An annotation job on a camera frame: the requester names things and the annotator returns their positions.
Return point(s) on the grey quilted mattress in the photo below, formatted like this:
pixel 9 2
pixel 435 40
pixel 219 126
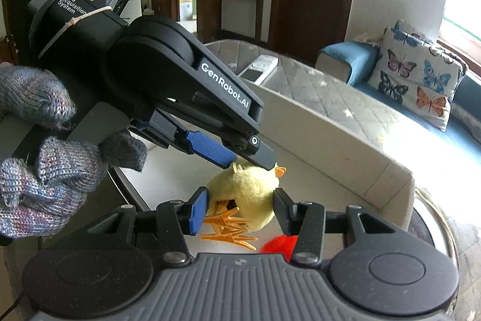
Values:
pixel 319 91

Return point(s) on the yellow chick plush toy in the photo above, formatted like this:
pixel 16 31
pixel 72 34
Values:
pixel 244 189

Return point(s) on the small butterfly print pillow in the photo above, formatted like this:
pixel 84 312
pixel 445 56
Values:
pixel 407 29

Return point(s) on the white remote control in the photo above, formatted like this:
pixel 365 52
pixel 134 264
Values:
pixel 259 67

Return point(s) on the red plush toy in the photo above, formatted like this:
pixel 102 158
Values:
pixel 278 245

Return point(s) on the large butterfly print pillow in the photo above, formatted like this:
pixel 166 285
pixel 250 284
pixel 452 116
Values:
pixel 417 76

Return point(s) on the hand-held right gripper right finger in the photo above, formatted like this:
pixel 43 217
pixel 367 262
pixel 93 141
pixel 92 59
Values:
pixel 282 212

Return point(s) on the beige storage box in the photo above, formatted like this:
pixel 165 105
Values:
pixel 338 144

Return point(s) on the blue sofa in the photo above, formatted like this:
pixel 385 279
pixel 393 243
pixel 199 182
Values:
pixel 349 59

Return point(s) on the person's left hand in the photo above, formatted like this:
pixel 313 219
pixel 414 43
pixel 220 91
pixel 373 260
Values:
pixel 45 189

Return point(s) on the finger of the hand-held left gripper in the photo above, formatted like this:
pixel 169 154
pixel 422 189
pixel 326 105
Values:
pixel 210 150
pixel 259 151

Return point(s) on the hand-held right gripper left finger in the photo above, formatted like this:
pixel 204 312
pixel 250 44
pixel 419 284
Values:
pixel 199 212

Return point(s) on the round dark tray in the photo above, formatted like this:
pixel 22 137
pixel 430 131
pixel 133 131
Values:
pixel 432 230

